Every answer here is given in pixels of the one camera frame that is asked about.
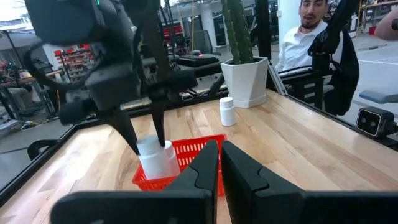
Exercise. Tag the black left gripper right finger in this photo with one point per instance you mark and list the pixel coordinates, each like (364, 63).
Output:
(264, 199)

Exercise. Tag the red plastic basket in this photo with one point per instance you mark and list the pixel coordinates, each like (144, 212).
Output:
(186, 152)

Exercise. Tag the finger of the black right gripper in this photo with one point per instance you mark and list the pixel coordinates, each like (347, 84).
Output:
(159, 121)
(126, 127)

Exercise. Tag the white faceted plant pot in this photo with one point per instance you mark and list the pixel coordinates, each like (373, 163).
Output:
(245, 82)

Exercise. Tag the red bin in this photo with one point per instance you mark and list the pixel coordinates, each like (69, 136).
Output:
(372, 30)

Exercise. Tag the red parts bin shelf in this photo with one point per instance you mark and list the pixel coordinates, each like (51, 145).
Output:
(73, 59)

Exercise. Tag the person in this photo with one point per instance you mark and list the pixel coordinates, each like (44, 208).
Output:
(295, 46)

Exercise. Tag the grey office chair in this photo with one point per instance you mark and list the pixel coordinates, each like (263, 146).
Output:
(202, 42)

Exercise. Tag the black drawer cabinet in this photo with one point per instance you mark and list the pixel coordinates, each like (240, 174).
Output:
(306, 90)

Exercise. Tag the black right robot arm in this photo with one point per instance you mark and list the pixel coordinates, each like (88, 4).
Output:
(77, 18)

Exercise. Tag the black desk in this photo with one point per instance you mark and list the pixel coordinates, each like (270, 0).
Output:
(196, 60)

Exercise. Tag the silver aluminium bar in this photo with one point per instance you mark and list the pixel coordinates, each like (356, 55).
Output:
(277, 79)

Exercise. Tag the black table-level camera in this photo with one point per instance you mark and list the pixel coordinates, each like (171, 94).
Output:
(373, 122)

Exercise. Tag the green cactus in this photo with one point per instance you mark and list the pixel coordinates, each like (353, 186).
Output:
(239, 31)

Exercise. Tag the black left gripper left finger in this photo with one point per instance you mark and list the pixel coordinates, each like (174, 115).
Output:
(186, 193)

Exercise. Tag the grey padded bench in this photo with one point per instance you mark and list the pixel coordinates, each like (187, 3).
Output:
(382, 95)

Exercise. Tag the white pill bottle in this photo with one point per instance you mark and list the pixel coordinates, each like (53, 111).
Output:
(154, 165)
(174, 161)
(228, 111)

